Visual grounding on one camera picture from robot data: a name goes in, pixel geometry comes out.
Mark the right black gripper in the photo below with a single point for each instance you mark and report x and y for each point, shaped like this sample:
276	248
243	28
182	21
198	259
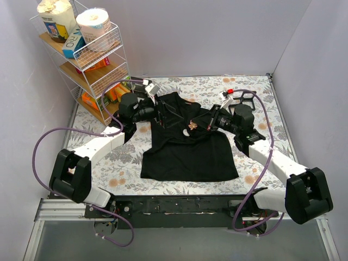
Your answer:
212	117

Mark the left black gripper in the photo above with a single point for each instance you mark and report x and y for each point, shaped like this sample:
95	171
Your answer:
157	113

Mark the black t-shirt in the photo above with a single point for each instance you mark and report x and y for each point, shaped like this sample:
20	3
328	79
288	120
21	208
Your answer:
202	157

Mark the black display case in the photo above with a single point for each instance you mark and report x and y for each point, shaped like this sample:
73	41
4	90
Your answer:
247	98
234	102

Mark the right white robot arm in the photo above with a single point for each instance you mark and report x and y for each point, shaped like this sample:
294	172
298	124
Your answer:
306	194

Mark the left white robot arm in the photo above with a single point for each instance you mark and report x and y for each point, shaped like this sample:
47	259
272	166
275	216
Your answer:
72	172

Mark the black box on table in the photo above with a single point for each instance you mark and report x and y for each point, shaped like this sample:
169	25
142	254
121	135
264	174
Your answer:
138	88

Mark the yellow orange box bottom shelf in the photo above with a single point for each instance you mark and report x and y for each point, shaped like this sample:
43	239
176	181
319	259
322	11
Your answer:
115	93

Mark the green box bottom shelf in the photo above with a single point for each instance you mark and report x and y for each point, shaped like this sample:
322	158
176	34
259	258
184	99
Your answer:
103	102

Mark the floral tablecloth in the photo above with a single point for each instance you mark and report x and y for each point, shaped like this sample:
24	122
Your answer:
119	171

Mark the orange snack box middle shelf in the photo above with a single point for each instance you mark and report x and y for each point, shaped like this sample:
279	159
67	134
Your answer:
102	63

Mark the orange box bottom left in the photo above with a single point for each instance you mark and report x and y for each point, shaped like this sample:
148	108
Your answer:
89	100

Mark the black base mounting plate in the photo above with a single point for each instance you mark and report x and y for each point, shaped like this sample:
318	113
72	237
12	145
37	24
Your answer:
176	211

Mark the wrapped toilet paper roll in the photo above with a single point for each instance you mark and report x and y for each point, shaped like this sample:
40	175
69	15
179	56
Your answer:
94	23

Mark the blue and white box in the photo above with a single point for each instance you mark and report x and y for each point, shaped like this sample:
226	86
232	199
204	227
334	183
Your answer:
74	42

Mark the paper-wrapped jar with label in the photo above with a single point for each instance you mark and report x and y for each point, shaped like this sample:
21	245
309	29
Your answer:
58	18

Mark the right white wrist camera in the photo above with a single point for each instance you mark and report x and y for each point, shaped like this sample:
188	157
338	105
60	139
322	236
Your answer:
227	98

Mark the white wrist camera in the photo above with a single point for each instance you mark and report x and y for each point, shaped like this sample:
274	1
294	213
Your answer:
151	91
227	98

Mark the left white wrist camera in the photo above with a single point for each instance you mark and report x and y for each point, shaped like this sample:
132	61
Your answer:
151	91

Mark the white wire shelf rack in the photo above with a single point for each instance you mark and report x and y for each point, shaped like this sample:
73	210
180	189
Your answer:
87	49

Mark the aluminium frame rail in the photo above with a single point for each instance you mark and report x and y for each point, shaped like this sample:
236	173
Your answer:
202	227

